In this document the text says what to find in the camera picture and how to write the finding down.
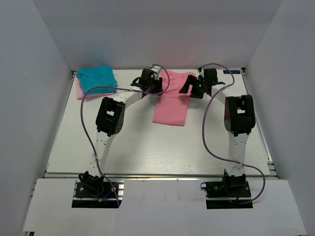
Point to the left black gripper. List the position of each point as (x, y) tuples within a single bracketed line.
[(159, 82)]

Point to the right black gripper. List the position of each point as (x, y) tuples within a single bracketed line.
[(191, 80)]

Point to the pink t shirt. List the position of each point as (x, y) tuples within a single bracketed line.
[(171, 106), (84, 82)]

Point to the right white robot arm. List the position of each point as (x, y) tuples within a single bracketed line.
[(239, 117)]

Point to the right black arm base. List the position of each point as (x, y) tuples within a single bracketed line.
[(230, 193)]

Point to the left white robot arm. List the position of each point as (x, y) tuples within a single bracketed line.
[(110, 117)]

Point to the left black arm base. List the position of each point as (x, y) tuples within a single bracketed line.
[(95, 192)]

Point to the blue table label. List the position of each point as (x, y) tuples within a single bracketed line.
[(231, 71)]

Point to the folded teal t shirt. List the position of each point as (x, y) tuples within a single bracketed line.
[(104, 70)]

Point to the folded pink t shirt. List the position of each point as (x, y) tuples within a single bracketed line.
[(84, 82)]

